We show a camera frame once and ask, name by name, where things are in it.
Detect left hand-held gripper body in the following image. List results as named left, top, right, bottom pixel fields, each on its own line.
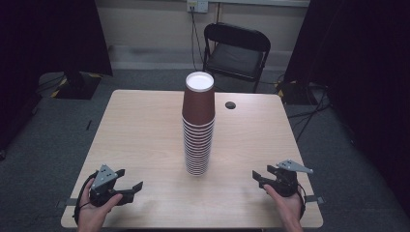
left=89, top=163, right=135, bottom=208

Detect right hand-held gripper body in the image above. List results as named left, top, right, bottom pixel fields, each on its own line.
left=262, top=159, right=314, bottom=198

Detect stack of brown paper cups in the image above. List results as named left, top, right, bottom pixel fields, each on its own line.
left=181, top=71, right=217, bottom=177

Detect person's right hand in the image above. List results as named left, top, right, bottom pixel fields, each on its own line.
left=263, top=185, right=305, bottom=232

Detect person's left hand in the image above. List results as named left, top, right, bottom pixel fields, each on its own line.
left=76, top=186, right=125, bottom=232

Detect black stand base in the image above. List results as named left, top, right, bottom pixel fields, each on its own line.
left=53, top=71, right=103, bottom=101

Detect black folding chair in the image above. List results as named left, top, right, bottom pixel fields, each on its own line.
left=202, top=21, right=272, bottom=94

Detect black curtain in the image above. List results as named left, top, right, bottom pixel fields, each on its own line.
left=0, top=0, right=114, bottom=153
left=282, top=0, right=410, bottom=216

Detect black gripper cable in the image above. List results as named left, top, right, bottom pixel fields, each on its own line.
left=297, top=183, right=308, bottom=220
left=73, top=170, right=99, bottom=225

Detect grey table strap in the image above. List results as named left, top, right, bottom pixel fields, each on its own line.
left=55, top=197, right=78, bottom=209
left=304, top=194, right=326, bottom=205

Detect black socket cable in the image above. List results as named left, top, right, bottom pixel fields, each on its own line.
left=190, top=6, right=206, bottom=73

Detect white wall trunking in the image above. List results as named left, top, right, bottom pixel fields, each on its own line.
left=208, top=0, right=311, bottom=8

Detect white wall socket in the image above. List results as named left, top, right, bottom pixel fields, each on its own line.
left=186, top=0, right=210, bottom=15

